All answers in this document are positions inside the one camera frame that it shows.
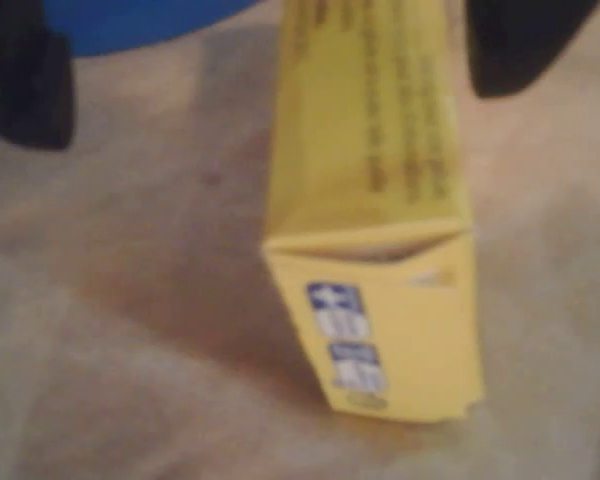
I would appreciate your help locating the yellow cardboard box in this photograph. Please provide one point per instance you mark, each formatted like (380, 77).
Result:
(410, 310)

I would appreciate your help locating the blue bowl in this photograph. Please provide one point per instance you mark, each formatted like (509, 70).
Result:
(170, 22)

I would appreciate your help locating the light wrinkled table cloth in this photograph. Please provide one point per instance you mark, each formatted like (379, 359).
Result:
(130, 325)

